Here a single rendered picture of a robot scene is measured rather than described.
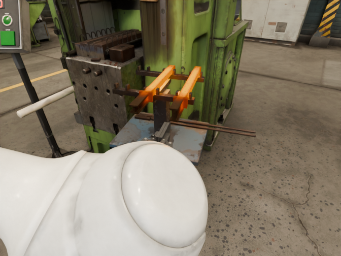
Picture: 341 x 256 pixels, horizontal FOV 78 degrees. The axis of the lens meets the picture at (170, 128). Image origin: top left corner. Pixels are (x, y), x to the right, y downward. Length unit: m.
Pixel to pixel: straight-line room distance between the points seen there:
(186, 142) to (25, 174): 0.79
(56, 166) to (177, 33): 1.00
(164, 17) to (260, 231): 1.34
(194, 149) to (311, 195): 1.17
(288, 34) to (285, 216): 5.04
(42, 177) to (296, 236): 1.53
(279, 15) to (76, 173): 6.07
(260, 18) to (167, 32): 5.19
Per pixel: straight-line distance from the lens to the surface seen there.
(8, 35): 1.52
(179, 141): 0.93
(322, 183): 2.02
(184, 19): 1.09
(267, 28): 6.22
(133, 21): 1.65
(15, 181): 0.19
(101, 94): 1.26
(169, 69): 0.94
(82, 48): 1.32
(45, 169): 0.19
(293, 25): 6.13
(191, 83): 0.80
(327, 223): 1.76
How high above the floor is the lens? 1.25
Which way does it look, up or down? 35 degrees down
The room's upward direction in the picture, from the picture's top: straight up
